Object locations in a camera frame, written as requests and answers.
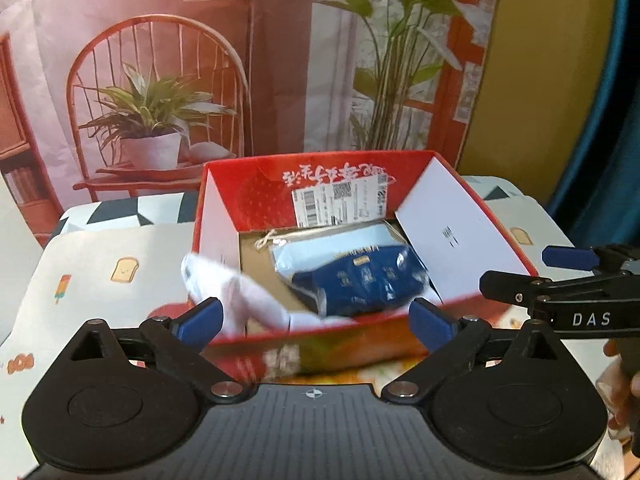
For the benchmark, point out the printed tablecloth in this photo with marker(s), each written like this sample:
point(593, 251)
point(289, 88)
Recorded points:
point(100, 280)

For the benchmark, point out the red strawberry print box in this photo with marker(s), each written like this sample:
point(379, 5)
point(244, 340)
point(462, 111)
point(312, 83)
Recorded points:
point(250, 200)

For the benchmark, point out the geometric patterned cloth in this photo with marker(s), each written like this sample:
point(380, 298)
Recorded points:
point(150, 207)

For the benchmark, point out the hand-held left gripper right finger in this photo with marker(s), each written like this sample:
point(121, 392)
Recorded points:
point(426, 320)

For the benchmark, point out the person's right hand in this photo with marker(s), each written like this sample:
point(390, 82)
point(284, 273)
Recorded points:
point(616, 395)

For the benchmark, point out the white sock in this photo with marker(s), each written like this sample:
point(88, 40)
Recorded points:
point(235, 295)

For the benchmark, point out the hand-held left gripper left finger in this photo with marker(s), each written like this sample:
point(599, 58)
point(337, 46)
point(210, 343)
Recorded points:
point(201, 318)

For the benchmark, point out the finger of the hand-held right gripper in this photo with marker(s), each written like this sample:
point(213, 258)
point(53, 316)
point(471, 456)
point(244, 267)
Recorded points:
point(570, 258)
point(505, 287)

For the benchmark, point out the blue curtain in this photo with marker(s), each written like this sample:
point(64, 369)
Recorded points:
point(615, 135)

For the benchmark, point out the wall poster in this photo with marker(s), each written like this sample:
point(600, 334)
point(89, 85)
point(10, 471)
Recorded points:
point(150, 35)

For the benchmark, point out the blue packaged socks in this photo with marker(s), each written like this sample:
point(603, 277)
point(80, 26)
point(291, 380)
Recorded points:
point(360, 280)

